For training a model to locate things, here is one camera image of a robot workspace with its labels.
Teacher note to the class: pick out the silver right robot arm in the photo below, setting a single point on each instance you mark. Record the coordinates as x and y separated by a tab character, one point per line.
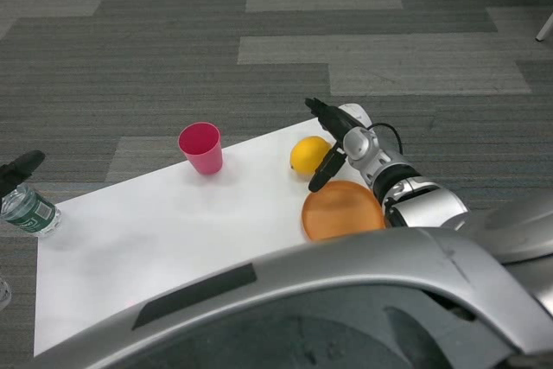
415	200

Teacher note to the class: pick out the pink plastic cup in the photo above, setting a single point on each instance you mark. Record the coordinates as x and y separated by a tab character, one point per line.
203	153

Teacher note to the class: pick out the yellow lemon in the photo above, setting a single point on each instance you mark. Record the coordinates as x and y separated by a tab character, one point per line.
307	155

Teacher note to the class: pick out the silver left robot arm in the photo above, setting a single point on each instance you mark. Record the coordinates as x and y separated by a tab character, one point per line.
3	293

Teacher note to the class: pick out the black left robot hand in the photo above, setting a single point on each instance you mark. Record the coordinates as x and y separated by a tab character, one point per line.
17	168

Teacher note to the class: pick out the clear green-label water bottle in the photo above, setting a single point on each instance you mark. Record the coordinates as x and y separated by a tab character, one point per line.
30	211

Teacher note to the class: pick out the orange round plate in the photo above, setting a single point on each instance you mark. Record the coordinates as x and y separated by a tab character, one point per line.
341	211

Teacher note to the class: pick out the white table leg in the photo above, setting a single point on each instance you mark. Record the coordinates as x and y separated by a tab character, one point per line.
544	25

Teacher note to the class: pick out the silver robot chest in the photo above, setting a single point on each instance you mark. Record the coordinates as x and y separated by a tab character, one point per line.
302	308

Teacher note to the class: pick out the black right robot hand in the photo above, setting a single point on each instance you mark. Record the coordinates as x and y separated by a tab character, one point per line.
332	120

